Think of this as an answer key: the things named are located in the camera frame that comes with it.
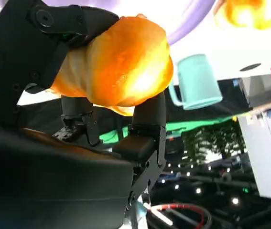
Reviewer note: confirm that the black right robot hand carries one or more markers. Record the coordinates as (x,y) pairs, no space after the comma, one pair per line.
(42,179)

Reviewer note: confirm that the orange toy bread roll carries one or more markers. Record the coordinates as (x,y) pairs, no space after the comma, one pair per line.
(130,66)
(250,14)

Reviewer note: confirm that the green cloth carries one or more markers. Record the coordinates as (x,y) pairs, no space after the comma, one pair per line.
(197,124)

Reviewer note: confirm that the pale green mug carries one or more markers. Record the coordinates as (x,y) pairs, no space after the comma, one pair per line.
(199,83)

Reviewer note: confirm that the lilac plate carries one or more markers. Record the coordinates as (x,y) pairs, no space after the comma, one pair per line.
(187,28)

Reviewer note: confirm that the white cabinet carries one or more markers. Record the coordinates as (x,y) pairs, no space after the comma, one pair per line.
(266,155)

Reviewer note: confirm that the black table grommet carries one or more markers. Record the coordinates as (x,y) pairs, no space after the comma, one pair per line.
(250,67)

